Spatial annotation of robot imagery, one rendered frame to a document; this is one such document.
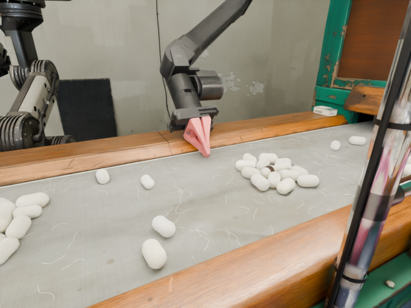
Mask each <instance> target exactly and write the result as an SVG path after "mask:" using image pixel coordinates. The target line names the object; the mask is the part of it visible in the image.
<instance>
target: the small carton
mask: <svg viewBox="0 0 411 308"><path fill-rule="evenodd" d="M337 111H338V109H335V108H329V107H326V106H315V107H314V113H317V114H322V115H325V116H336V115H337Z"/></svg>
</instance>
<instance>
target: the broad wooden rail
mask: <svg viewBox="0 0 411 308"><path fill-rule="evenodd" d="M347 124H349V123H348V121H347V119H346V118H345V116H344V115H342V114H337V115H333V116H326V115H322V114H317V113H314V111H306V112H298V113H292V114H283V115H274V116H270V117H261V118H255V119H246V120H238V121H233V122H224V123H215V124H212V125H213V130H212V131H211V132H210V136H209V142H210V149H215V148H218V147H225V146H229V145H236V144H242V143H246V142H253V141H259V140H263V139H269V138H275V137H280V136H286V135H290V134H297V133H303V132H307V131H313V130H319V129H324V128H330V127H336V126H340V125H347ZM183 131H184V130H178V131H173V132H172V133H170V131H169V130H164V131H156V132H150V133H141V134H133V135H128V136H119V137H110V138H104V139H96V140H91V141H82V142H73V143H68V144H59V145H50V146H45V147H36V148H27V149H22V150H13V151H8V152H0V187H2V186H9V185H15V184H19V183H26V182H32V181H36V180H43V179H46V178H53V177H59V176H63V175H70V174H76V173H80V172H87V171H93V170H97V169H103V168H107V167H114V166H120V165H124V164H131V163H137V162H141V161H147V160H154V159H158V158H164V157H168V156H174V155H181V154H185V153H191V152H198V151H199V150H198V149H197V148H196V147H195V146H193V145H192V144H191V143H189V142H188V141H187V140H185V139H184V136H183Z"/></svg>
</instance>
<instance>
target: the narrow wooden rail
mask: <svg viewBox="0 0 411 308"><path fill-rule="evenodd" d="M351 208H352V204H349V205H346V206H344V207H341V208H339V209H337V210H334V211H331V212H329V213H326V214H323V215H321V216H318V217H316V218H313V219H310V220H309V221H306V222H303V223H301V224H298V225H295V226H293V227H290V228H288V229H285V230H282V231H280V232H278V233H275V234H273V235H270V236H267V237H265V238H262V239H260V240H257V241H254V242H252V243H250V244H247V245H244V246H242V247H239V248H237V249H234V250H232V251H229V252H226V253H224V254H221V255H219V256H216V257H214V258H211V259H208V260H206V261H204V262H201V263H198V264H196V265H193V266H191V267H188V268H185V269H183V270H180V271H178V272H176V273H172V274H170V275H168V276H165V277H162V278H160V279H157V280H155V281H152V282H149V283H148V284H144V285H142V286H140V287H137V288H134V289H132V290H129V291H126V292H124V293H121V294H119V295H116V296H113V297H112V298H109V299H106V300H104V301H101V302H98V303H96V304H93V305H91V306H88V307H85V308H310V307H312V306H313V305H315V304H317V303H319V302H320V301H322V300H323V299H325V298H326V296H327V292H328V288H329V286H330V282H331V277H332V275H333V271H334V267H333V263H334V260H335V258H336V257H337V256H338V253H339V249H340V247H341V243H342V240H343V236H344V232H345V229H346V225H347V221H348V218H349V215H350V210H351ZM410 247H411V196H408V197H406V198H404V200H403V201H402V202H401V203H399V204H397V205H395V206H393V207H391V208H390V211H389V214H388V216H387V220H386V222H385V225H384V227H383V230H382V233H381V236H380V239H379V242H378V244H377V247H376V250H375V253H374V256H373V258H372V261H371V264H370V266H369V269H368V271H369V272H370V271H372V270H374V269H375V268H377V267H378V266H380V265H382V264H384V263H385V262H387V261H389V260H390V259H392V258H393V257H395V256H397V255H399V254H400V253H402V252H404V251H405V250H407V249H408V248H410Z"/></svg>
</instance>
